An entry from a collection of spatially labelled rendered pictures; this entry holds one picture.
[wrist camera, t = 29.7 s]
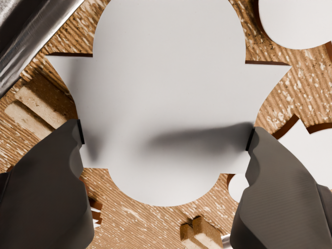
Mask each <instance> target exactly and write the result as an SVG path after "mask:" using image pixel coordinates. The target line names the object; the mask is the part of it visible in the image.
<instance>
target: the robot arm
mask: <svg viewBox="0 0 332 249"><path fill-rule="evenodd" d="M83 144H85V142H84V136H83V130H82V125H81V121H80V119H70V120H68V121H66V122H65V123H64V124H62V125H61V126H60V127H59V128H57V129H56V130H55V131H53V132H52V133H51V134H49V135H48V136H46V137H45V138H44V139H42V140H41V141H40V142H39V143H37V144H36V145H35V146H34V147H33V148H31V149H30V150H29V151H28V152H27V153H26V154H25V155H24V156H23V157H22V158H21V159H20V160H19V161H18V162H17V164H16V165H15V166H14V167H13V168H12V170H11V171H9V172H4V173H0V249H86V248H87V247H88V246H89V244H90V243H91V242H92V240H93V238H94V225H93V218H92V212H91V208H90V204H89V200H88V196H87V192H86V188H85V184H84V183H83V182H82V181H81V180H79V177H80V175H81V173H82V172H83V163H82V159H81V155H80V148H81V147H82V145H83ZM246 151H248V154H249V156H250V161H249V164H248V167H247V170H246V173H245V178H246V180H247V182H248V184H249V187H247V188H245V189H244V191H243V193H242V196H241V199H240V202H239V204H238V207H237V210H236V213H235V216H234V219H233V224H232V228H231V233H230V238H229V240H230V245H231V247H232V249H332V192H331V190H330V189H329V188H328V187H327V186H324V185H320V184H318V183H317V181H316V180H315V179H314V177H313V176H312V175H311V173H310V172H309V171H308V170H307V168H306V167H305V166H304V165H303V164H302V162H301V161H300V160H299V159H298V158H297V157H296V156H295V155H294V154H293V153H292V152H291V151H289V150H288V149H287V148H286V147H285V146H284V145H283V144H281V143H280V142H279V141H278V140H277V139H276V138H275V137H273V136H272V135H271V134H270V133H269V132H268V131H266V130H265V129H264V128H262V127H260V126H252V128H251V131H250V135H249V139H248V142H247V146H246Z"/></svg>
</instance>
